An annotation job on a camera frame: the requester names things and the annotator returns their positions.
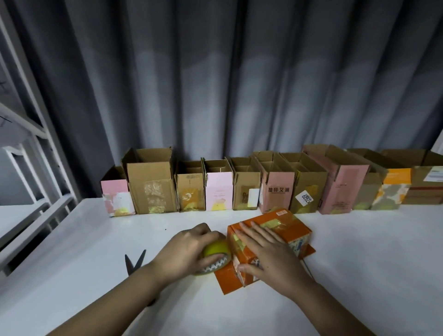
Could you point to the person's right hand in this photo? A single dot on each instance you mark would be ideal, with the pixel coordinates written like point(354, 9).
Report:
point(277, 259)

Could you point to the person's left hand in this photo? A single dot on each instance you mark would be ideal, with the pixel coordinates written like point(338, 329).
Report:
point(183, 253)

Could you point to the yellow tape roll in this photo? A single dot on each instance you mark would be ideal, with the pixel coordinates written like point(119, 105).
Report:
point(216, 248)

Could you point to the orange white patterned cardboard box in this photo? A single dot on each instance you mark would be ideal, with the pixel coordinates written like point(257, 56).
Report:
point(273, 225)

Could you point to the black scissors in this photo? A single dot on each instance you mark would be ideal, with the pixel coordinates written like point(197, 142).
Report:
point(135, 263)

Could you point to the taped brown cardboard box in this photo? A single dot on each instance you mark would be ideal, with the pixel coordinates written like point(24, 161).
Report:
point(190, 190)

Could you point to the pink and yellow printed box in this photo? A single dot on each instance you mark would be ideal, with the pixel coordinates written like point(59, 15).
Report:
point(219, 190)

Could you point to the pink lettered cardboard box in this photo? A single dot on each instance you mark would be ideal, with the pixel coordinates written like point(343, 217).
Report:
point(343, 183)
point(277, 187)

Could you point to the brown box with barcode label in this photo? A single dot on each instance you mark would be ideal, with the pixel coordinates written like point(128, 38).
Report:
point(151, 183)

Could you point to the brown box with white label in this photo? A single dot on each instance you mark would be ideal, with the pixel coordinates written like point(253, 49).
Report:
point(246, 187)

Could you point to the pink green printed cardboard box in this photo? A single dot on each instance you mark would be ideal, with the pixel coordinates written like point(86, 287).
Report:
point(116, 197)

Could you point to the orange and white carton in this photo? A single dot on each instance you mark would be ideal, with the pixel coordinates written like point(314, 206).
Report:
point(391, 190)

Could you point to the person's left forearm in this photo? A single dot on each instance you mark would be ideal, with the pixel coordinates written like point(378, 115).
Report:
point(104, 308)

